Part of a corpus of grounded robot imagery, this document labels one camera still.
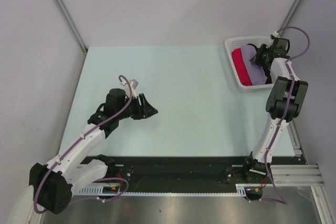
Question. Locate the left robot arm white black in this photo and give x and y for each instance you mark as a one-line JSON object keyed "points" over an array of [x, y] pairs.
{"points": [[59, 179]]}

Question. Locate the rolled red t shirt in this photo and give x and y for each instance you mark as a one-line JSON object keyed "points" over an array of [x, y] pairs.
{"points": [[240, 67]]}

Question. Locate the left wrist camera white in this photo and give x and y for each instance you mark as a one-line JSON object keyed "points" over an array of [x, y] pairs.
{"points": [[130, 92]]}

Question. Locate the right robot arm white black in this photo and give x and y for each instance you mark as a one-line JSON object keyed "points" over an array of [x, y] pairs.
{"points": [[283, 105]]}

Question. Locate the white slotted cable duct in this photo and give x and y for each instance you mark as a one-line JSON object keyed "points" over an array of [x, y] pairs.
{"points": [[110, 190]]}

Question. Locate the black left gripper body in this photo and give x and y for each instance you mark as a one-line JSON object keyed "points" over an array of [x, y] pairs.
{"points": [[133, 110]]}

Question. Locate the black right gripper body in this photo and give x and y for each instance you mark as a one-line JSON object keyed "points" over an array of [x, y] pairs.
{"points": [[261, 57]]}

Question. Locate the rolled black t shirt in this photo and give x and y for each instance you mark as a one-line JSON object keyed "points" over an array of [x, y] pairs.
{"points": [[266, 70]]}

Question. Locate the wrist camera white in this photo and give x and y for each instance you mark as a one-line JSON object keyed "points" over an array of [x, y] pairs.
{"points": [[275, 35], [130, 92]]}

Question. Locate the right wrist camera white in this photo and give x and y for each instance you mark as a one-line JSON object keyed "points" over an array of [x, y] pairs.
{"points": [[275, 35]]}

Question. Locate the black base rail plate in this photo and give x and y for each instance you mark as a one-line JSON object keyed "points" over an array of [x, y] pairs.
{"points": [[193, 174]]}

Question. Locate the purple t shirt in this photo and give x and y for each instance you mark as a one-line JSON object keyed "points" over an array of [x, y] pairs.
{"points": [[255, 72]]}

